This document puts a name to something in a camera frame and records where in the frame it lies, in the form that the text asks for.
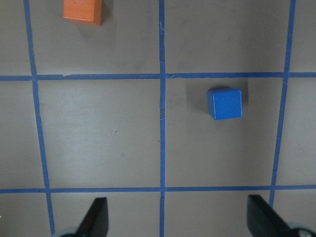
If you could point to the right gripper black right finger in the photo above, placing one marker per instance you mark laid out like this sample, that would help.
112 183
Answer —
263 221

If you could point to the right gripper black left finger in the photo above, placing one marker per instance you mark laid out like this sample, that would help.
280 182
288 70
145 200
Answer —
96 220

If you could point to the blue wooden block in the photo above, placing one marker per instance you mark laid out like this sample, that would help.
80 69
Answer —
224 103

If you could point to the orange wooden block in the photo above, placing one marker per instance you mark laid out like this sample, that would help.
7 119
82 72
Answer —
86 12

